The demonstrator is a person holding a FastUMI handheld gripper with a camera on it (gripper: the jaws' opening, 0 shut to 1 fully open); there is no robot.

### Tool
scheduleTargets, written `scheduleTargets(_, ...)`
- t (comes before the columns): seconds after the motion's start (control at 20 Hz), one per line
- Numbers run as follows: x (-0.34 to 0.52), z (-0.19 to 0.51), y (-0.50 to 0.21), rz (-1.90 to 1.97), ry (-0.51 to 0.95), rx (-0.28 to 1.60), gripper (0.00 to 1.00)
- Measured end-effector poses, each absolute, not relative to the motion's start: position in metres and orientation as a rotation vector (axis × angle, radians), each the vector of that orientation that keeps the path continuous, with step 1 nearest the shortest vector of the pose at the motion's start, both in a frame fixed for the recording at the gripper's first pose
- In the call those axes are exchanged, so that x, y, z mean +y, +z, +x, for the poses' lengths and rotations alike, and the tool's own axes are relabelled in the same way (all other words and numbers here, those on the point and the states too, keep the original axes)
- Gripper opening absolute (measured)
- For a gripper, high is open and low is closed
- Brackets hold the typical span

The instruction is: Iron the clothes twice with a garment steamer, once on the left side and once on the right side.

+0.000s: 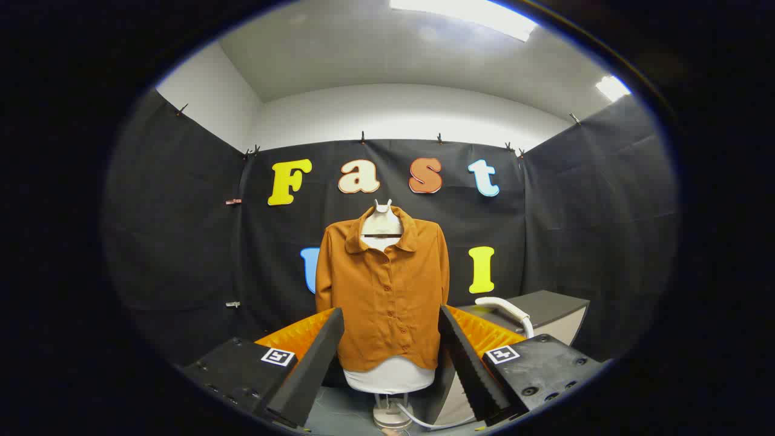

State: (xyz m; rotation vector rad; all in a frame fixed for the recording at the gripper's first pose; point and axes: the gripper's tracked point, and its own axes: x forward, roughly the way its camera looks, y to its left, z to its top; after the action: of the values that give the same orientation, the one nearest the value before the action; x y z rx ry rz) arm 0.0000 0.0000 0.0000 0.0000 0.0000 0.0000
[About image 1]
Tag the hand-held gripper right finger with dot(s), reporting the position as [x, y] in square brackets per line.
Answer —
[466, 363]

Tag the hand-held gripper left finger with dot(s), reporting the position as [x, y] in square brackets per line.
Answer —
[315, 357]

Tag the white garment steamer head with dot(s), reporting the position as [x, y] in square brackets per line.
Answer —
[505, 306]

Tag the orange button shirt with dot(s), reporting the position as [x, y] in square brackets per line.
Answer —
[387, 303]

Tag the white garment form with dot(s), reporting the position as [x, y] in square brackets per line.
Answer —
[387, 376]

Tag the grey top cabinet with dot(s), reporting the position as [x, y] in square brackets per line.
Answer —
[551, 306]

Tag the black backdrop cloth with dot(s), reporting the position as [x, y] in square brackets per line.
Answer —
[181, 242]

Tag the small ceiling light panel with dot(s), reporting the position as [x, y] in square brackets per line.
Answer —
[611, 88]

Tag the large ceiling light panel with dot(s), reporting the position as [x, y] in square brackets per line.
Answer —
[466, 13]

